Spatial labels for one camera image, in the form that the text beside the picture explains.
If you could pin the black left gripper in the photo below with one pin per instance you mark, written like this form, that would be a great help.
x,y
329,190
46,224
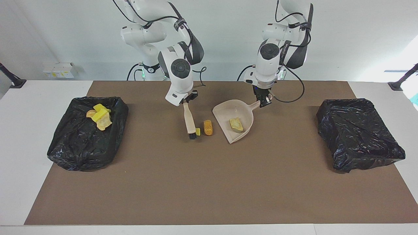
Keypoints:
x,y
263,91

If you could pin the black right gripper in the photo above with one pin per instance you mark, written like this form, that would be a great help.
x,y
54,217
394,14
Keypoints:
x,y
193,95

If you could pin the beige hand brush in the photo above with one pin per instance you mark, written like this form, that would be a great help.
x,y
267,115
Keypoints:
x,y
188,119

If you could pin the brown bread roll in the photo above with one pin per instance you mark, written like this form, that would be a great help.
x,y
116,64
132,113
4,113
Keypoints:
x,y
208,127

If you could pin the beige plastic dustpan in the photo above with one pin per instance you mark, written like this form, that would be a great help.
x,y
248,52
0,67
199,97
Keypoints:
x,y
228,112

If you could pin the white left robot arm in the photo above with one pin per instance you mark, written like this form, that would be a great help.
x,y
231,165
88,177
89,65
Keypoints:
x,y
269,62

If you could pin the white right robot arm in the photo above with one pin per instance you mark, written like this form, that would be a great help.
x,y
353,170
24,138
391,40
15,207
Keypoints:
x,y
178,75

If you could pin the black bag lined bin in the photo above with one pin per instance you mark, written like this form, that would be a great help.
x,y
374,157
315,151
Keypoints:
x,y
356,137
81,147

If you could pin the brown table mat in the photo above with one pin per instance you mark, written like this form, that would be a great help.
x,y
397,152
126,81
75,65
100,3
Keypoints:
x,y
209,189

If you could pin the black clamp stand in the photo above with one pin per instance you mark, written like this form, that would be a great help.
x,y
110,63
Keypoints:
x,y
396,85
16,83

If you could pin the white wall socket box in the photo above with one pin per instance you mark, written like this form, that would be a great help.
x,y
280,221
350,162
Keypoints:
x,y
60,70

